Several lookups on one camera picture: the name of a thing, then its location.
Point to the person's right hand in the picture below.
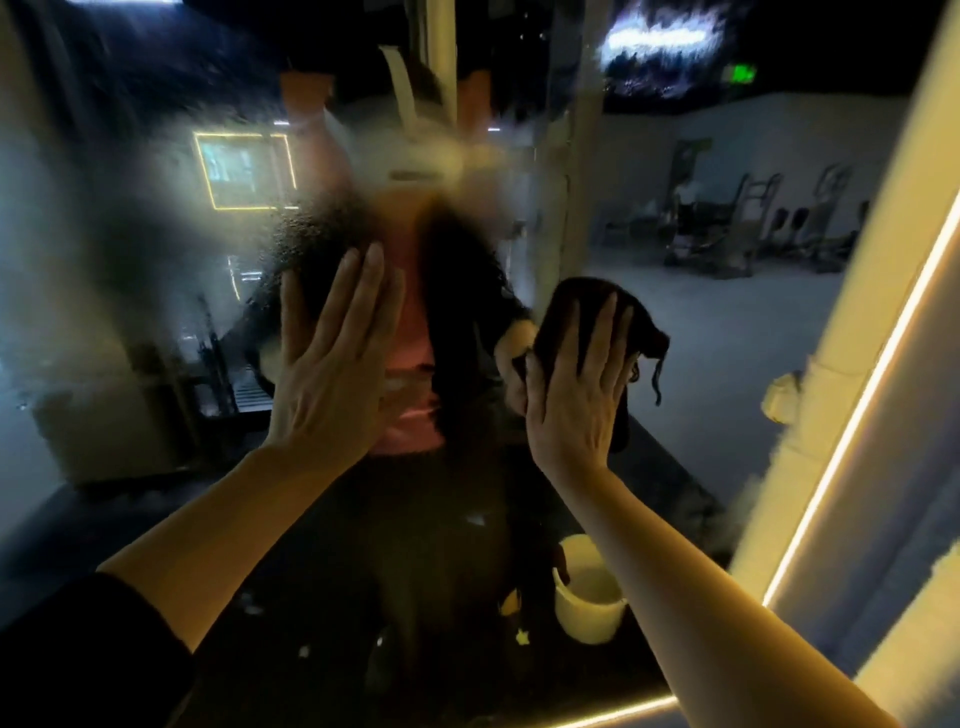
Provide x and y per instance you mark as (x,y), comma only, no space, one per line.
(578,420)

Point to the person's left forearm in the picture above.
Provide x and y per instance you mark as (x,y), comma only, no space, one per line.
(225,548)

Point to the dark brown cleaning cloth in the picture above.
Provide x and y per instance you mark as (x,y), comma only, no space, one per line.
(578,308)

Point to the person's right forearm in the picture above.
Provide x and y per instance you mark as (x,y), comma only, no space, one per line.
(720,615)

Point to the person's left hand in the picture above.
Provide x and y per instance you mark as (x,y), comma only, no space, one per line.
(330,390)

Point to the white round pillar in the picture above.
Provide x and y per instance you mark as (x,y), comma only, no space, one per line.
(923,660)

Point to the large wall mirror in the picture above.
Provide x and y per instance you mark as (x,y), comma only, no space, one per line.
(135,330)

